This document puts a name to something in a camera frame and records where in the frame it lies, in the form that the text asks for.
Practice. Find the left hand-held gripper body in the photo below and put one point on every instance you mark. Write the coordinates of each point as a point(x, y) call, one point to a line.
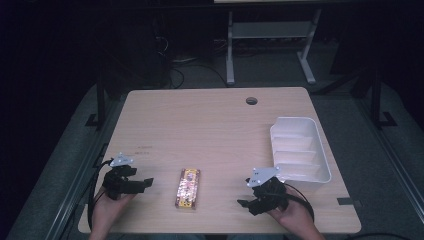
point(116, 181)

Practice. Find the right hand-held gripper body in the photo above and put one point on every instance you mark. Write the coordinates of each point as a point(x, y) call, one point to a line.
point(270, 193)

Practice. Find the shiny orange snack packet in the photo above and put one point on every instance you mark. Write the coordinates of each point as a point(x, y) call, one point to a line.
point(187, 188)

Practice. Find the white plastic divided bin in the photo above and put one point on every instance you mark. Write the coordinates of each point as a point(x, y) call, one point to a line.
point(300, 153)

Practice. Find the person's left hand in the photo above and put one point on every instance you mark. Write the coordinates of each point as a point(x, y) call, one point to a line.
point(107, 208)

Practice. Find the person's right hand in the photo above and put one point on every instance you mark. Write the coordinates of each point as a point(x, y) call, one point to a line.
point(295, 215)

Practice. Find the black metal stand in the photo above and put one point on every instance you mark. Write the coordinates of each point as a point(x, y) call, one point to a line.
point(101, 100)
point(376, 100)

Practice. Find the grey metal rail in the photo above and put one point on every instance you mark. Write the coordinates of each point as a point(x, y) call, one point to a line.
point(71, 200)
point(396, 160)

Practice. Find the white metal desk frame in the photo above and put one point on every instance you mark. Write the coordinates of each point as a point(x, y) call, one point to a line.
point(271, 30)

